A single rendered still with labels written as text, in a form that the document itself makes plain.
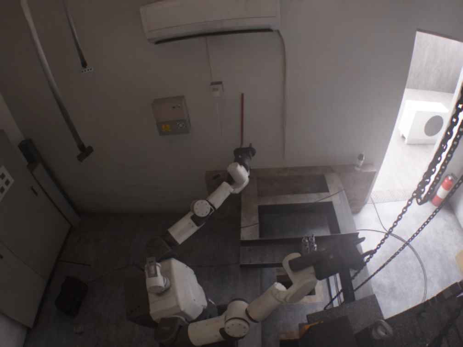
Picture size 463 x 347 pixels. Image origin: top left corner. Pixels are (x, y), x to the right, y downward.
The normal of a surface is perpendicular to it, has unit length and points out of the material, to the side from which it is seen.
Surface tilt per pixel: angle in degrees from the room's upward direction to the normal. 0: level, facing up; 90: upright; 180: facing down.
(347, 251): 3
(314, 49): 90
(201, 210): 47
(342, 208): 0
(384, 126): 90
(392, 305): 0
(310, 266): 16
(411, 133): 90
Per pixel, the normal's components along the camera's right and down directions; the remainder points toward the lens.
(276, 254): -0.10, -0.72
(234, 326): -0.08, 0.18
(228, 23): 0.00, 0.88
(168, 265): -0.31, -0.69
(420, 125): -0.04, 0.69
